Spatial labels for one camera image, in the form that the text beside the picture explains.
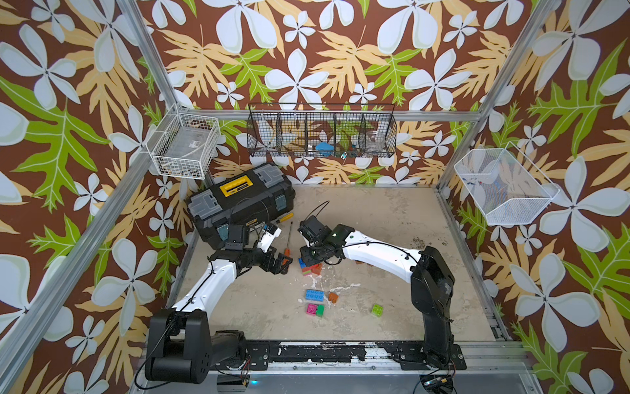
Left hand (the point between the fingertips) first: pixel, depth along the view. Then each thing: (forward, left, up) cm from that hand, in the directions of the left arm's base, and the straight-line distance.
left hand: (282, 251), depth 85 cm
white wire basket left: (+31, +36, +23) cm, 53 cm away
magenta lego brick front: (-17, -11, -10) cm, 22 cm away
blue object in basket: (+35, -15, +17) cm, 42 cm away
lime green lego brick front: (-17, -33, -10) cm, 39 cm away
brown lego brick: (-3, -8, -7) cm, 12 cm away
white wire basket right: (+16, -77, +17) cm, 80 cm away
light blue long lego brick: (-12, -12, -10) cm, 19 cm away
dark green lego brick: (-17, -14, -10) cm, 24 cm away
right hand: (-1, -8, -2) cm, 8 cm away
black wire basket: (+39, -19, +23) cm, 49 cm away
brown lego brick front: (-13, -18, -9) cm, 24 cm away
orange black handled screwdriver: (+6, -1, -10) cm, 11 cm away
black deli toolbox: (+12, +22, +6) cm, 26 cm away
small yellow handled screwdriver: (+23, +1, -10) cm, 25 cm away
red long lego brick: (-3, -12, -8) cm, 15 cm away
